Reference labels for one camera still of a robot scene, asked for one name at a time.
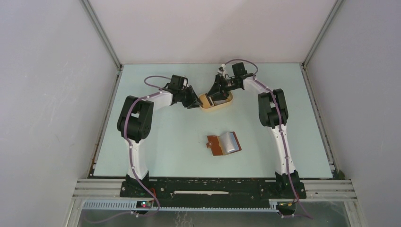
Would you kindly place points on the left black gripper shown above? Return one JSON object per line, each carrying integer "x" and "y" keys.
{"x": 194, "y": 101}

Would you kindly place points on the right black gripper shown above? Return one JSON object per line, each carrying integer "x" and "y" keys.
{"x": 215, "y": 89}

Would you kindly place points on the beige oval tray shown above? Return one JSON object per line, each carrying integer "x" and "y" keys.
{"x": 216, "y": 107}

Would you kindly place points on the gold credit card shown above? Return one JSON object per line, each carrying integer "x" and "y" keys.
{"x": 205, "y": 101}

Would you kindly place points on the silver VIP credit card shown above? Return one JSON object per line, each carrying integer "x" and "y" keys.
{"x": 220, "y": 102}

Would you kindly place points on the brown leather card holder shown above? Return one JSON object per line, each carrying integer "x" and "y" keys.
{"x": 225, "y": 144}

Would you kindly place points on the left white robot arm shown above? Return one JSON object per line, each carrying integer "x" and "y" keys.
{"x": 135, "y": 120}

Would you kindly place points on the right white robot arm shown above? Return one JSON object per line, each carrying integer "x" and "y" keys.
{"x": 272, "y": 111}

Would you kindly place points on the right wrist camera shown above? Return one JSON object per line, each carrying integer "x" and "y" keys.
{"x": 222, "y": 70}

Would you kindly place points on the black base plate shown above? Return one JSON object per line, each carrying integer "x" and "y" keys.
{"x": 211, "y": 192}

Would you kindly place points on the grey cable duct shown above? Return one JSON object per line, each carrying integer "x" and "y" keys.
{"x": 137, "y": 206}

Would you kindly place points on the aluminium frame rail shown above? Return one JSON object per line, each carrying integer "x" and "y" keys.
{"x": 316, "y": 190}

